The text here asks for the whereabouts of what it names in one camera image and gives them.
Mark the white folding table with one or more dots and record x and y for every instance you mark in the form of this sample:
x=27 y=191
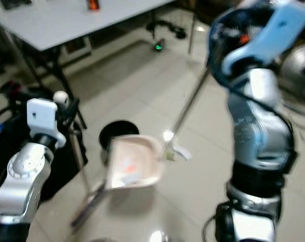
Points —
x=71 y=20

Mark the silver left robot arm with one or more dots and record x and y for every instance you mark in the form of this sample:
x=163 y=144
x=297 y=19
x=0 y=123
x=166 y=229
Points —
x=23 y=176

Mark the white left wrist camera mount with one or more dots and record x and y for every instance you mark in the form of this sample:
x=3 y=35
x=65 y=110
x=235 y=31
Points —
x=42 y=118

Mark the small device with green light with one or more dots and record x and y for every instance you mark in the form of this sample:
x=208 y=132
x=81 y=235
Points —
x=158 y=46

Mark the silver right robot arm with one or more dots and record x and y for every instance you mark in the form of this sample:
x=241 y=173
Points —
x=258 y=136

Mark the round black bin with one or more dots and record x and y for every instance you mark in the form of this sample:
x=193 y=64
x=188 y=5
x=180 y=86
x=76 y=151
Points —
x=117 y=132

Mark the black flat device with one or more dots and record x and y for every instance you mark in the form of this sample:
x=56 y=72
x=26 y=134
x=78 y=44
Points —
x=18 y=3

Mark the orange can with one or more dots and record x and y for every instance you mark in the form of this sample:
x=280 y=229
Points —
x=94 y=4

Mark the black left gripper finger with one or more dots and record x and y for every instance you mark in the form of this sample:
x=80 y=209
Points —
x=73 y=110

